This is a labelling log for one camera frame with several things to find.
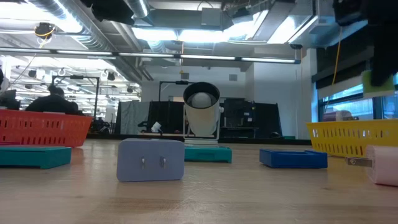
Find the orange plastic basket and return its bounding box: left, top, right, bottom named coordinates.
left=0, top=108, right=94, bottom=148

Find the black curtain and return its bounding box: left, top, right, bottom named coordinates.
left=146, top=98, right=283, bottom=139

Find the grey curtain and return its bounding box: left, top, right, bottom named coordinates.
left=115, top=100, right=150, bottom=136

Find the black gantry frame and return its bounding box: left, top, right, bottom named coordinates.
left=50, top=74, right=101, bottom=119
left=157, top=79, right=195, bottom=102

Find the long ceiling light strip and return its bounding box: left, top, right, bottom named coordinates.
left=0, top=47, right=302, bottom=65

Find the black aluminium table frame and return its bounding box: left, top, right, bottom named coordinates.
left=86, top=133, right=313, bottom=146

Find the person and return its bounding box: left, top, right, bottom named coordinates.
left=24, top=83, right=80, bottom=116

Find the small green cube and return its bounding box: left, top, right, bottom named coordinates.
left=361, top=70, right=397, bottom=99

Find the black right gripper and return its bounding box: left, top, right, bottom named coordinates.
left=366, top=0, right=398, bottom=87

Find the yellow hanging cable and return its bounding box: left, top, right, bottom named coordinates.
left=331, top=26, right=345, bottom=87

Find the yellow plastic basket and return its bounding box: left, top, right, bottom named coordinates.
left=305, top=119, right=398, bottom=159

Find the blue digital thermometer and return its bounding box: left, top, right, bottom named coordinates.
left=259, top=148, right=328, bottom=169

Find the teal box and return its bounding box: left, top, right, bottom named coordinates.
left=0, top=145, right=73, bottom=170
left=184, top=146, right=233, bottom=164

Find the pink plug charger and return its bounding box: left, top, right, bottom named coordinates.
left=345, top=144, right=398, bottom=188

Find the silver ceiling duct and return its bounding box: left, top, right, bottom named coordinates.
left=124, top=0, right=150, bottom=19

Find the ceiling cord reel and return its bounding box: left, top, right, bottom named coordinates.
left=33, top=21, right=57, bottom=40

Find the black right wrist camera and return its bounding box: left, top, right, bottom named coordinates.
left=332, top=0, right=369, bottom=27

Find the black monitor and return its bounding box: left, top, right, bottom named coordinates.
left=0, top=89, right=21, bottom=111

